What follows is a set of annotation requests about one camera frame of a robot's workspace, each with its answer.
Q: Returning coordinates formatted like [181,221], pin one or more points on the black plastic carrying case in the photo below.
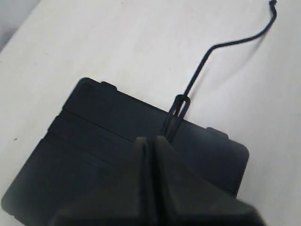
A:
[95,129]

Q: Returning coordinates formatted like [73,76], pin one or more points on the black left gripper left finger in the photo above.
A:
[123,199]

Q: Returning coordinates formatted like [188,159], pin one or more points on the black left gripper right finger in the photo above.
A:
[185,199]

